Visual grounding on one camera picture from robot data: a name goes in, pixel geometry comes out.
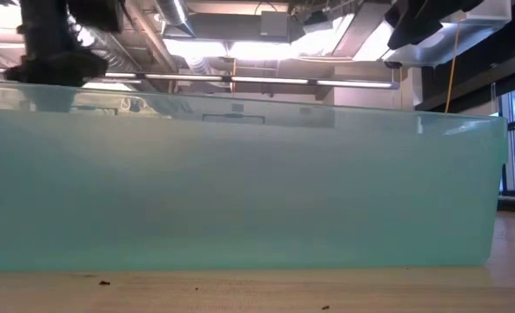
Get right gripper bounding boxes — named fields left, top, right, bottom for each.
left=385, top=0, right=485, bottom=51

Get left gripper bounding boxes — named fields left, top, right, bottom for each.
left=2, top=0, right=124, bottom=88

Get teal plastic tray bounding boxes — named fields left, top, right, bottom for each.
left=0, top=79, right=510, bottom=274

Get grey ceiling box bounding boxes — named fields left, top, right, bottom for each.
left=259, top=10, right=291, bottom=38

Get long ceiling light bar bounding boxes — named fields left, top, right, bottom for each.
left=0, top=64, right=401, bottom=91

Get bright ceiling light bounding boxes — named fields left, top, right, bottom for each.
left=161, top=12, right=357, bottom=62

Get silver flexible duct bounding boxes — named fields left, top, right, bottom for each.
left=68, top=23, right=141, bottom=75

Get yellow hanging cable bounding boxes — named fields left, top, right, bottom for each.
left=443, top=22, right=461, bottom=115

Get silver round spiral duct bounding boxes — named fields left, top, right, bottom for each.
left=154, top=0, right=197, bottom=39

